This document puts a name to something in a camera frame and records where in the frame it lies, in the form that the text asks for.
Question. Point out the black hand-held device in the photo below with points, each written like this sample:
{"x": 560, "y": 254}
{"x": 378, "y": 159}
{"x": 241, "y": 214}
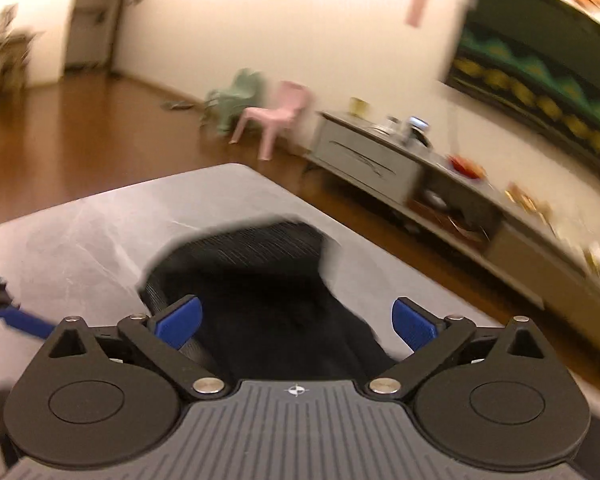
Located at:
{"x": 416, "y": 130}

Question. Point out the pink plastic chair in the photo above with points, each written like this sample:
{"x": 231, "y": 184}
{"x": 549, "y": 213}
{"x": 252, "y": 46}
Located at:
{"x": 280, "y": 105}

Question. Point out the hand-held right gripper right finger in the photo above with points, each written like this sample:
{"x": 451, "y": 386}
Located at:
{"x": 413, "y": 327}

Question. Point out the wall-mounted television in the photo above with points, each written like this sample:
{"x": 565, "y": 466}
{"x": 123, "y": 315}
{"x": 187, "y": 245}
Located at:
{"x": 530, "y": 60}

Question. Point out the gold box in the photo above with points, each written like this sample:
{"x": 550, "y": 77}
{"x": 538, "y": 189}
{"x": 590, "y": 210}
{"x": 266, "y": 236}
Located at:
{"x": 595, "y": 259}

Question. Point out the grey TV cabinet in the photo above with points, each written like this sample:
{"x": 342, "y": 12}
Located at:
{"x": 370, "y": 160}

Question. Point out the wooden door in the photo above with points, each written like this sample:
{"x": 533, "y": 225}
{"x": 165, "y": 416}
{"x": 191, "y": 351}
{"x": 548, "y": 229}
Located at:
{"x": 97, "y": 15}

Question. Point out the wooden shelf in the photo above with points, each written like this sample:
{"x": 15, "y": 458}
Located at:
{"x": 5, "y": 55}

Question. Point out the green plastic chair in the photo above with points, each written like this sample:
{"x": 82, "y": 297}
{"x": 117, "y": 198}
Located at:
{"x": 240, "y": 92}

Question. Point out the small gold ornament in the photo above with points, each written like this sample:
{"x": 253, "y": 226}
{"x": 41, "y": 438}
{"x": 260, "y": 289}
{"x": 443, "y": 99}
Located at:
{"x": 521, "y": 197}

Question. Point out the slippers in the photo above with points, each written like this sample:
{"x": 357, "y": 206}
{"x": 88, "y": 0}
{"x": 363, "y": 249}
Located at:
{"x": 176, "y": 105}

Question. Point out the black garment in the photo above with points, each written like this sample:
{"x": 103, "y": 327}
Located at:
{"x": 270, "y": 280}

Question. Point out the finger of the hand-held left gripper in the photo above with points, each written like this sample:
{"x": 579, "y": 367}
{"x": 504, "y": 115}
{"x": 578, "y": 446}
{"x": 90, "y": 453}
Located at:
{"x": 25, "y": 322}

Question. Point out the red fruit plate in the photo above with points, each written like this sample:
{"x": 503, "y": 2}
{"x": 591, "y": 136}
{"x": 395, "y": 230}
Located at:
{"x": 466, "y": 165}

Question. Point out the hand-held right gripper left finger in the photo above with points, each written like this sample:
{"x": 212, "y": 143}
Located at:
{"x": 180, "y": 324}

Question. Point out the yellow cup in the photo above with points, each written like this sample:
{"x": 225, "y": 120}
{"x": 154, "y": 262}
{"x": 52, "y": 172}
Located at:
{"x": 358, "y": 106}

